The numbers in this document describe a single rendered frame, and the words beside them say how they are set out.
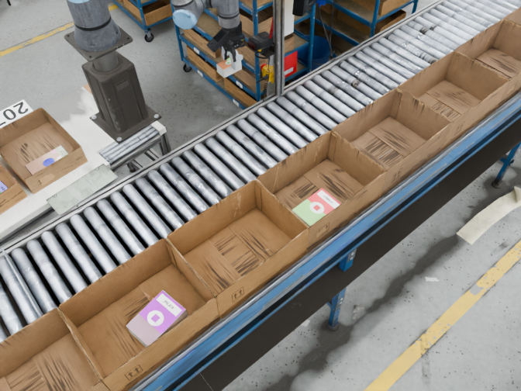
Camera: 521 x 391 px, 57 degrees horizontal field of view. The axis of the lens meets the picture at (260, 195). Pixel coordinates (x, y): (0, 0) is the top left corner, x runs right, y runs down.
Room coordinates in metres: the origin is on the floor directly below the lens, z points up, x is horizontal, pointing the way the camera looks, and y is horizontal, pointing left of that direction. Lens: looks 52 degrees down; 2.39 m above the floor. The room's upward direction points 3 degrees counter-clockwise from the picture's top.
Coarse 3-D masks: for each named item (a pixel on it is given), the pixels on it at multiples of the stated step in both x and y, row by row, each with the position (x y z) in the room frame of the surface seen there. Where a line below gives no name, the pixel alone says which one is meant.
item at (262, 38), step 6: (252, 36) 1.96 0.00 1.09; (258, 36) 1.96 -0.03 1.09; (264, 36) 1.96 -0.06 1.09; (252, 42) 1.93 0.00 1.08; (258, 42) 1.92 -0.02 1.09; (264, 42) 1.94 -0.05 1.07; (270, 42) 1.95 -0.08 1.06; (252, 48) 1.92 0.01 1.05; (258, 48) 1.92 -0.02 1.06; (264, 48) 1.95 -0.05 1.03; (264, 54) 1.95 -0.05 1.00
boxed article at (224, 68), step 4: (228, 60) 1.83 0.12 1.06; (216, 64) 1.80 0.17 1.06; (220, 64) 1.80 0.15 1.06; (224, 64) 1.79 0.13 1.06; (228, 64) 1.79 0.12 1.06; (236, 64) 1.80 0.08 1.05; (240, 64) 1.81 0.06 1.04; (220, 68) 1.78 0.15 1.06; (224, 68) 1.77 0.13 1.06; (228, 68) 1.77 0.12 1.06; (232, 68) 1.79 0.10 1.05; (236, 68) 1.80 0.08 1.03; (240, 68) 1.81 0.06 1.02; (220, 72) 1.78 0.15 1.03; (224, 72) 1.76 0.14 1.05; (228, 72) 1.77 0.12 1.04; (232, 72) 1.78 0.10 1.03; (224, 76) 1.76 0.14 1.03
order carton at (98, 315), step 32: (160, 256) 0.87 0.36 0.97; (96, 288) 0.73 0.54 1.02; (128, 288) 0.78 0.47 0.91; (160, 288) 0.79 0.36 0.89; (192, 288) 0.78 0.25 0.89; (96, 320) 0.68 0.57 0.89; (128, 320) 0.67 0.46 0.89; (192, 320) 0.61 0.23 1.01; (96, 352) 0.57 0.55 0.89; (128, 352) 0.56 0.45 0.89; (160, 352) 0.53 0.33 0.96; (128, 384) 0.45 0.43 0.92
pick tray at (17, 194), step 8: (0, 168) 1.48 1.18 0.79; (0, 176) 1.46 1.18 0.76; (8, 176) 1.43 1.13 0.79; (8, 184) 1.41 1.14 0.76; (16, 184) 1.33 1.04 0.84; (8, 192) 1.30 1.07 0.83; (16, 192) 1.32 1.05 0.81; (24, 192) 1.34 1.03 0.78; (0, 200) 1.27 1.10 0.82; (8, 200) 1.29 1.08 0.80; (16, 200) 1.31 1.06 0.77; (0, 208) 1.26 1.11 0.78; (8, 208) 1.27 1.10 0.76
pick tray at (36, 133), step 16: (32, 112) 1.78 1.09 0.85; (0, 128) 1.68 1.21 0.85; (16, 128) 1.72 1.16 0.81; (32, 128) 1.76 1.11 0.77; (48, 128) 1.76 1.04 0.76; (0, 144) 1.65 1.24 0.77; (16, 144) 1.66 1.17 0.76; (32, 144) 1.66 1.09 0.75; (48, 144) 1.65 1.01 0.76; (64, 144) 1.64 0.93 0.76; (16, 160) 1.56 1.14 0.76; (32, 160) 1.55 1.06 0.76; (64, 160) 1.47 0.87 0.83; (80, 160) 1.51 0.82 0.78; (32, 176) 1.37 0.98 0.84; (48, 176) 1.41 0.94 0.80; (32, 192) 1.36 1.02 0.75
